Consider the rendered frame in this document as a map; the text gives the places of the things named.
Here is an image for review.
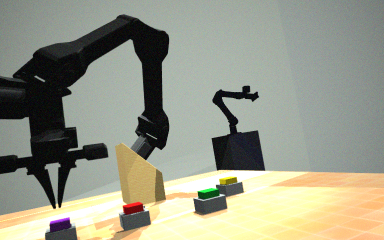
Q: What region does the purple button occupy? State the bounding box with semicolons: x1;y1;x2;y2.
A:
44;217;78;240

